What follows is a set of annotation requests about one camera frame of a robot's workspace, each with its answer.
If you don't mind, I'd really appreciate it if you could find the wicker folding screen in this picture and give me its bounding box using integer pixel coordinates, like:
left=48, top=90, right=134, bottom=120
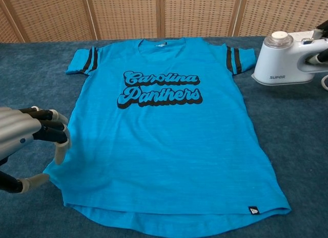
left=0, top=0, right=328, bottom=44

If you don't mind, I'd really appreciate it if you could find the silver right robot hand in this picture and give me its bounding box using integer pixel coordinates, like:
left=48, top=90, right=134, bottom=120
left=306, top=22, right=328, bottom=66

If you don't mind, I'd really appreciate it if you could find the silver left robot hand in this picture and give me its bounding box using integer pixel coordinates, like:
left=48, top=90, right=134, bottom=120
left=0, top=105, right=72, bottom=194

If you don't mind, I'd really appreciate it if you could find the teal plush table cloth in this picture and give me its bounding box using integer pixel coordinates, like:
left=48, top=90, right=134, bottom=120
left=0, top=34, right=328, bottom=238

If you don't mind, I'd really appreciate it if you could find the blue Carolina Panthers t-shirt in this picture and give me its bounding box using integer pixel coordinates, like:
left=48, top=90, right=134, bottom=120
left=43, top=37, right=292, bottom=238

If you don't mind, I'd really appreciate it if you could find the white handheld garment steamer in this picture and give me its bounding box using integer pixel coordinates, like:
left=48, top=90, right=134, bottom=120
left=251, top=30, right=328, bottom=84

